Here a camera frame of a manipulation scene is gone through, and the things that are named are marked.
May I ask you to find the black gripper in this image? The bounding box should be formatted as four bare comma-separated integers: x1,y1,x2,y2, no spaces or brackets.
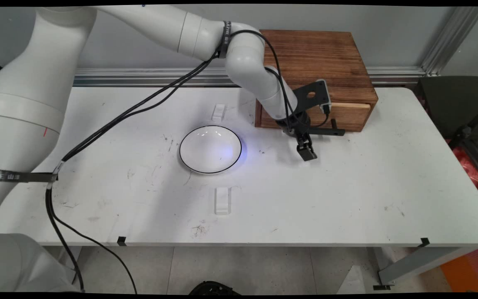
278,110,318,162

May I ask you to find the brown wooden drawer cabinet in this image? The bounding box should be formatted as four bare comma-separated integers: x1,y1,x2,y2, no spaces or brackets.
255,29,379,132

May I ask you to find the white bowl with black rim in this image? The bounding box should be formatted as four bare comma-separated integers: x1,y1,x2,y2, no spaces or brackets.
179,125,243,174

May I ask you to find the grey table leg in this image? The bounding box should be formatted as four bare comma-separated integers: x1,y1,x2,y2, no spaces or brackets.
373,247,464,291

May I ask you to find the red plastic bag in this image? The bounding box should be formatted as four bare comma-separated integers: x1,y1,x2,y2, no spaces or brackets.
446,139,478,208

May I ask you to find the black round floor object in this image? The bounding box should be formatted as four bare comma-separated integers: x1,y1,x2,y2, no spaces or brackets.
189,281,242,296

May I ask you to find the orange box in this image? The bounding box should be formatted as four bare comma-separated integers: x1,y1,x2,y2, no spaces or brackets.
440,247,478,293

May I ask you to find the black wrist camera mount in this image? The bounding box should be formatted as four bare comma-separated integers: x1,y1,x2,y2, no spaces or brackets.
292,79,332,116

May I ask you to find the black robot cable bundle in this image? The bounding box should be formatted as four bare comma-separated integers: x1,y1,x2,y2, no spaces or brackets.
45,29,332,292

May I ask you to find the diagonal aluminium post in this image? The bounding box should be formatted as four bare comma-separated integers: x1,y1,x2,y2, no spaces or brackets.
420,6,478,76

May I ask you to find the horizontal aluminium rail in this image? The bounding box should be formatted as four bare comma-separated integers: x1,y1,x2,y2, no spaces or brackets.
0,67,426,87

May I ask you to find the black floor cable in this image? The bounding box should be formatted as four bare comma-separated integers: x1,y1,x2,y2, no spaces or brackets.
50,212,138,294

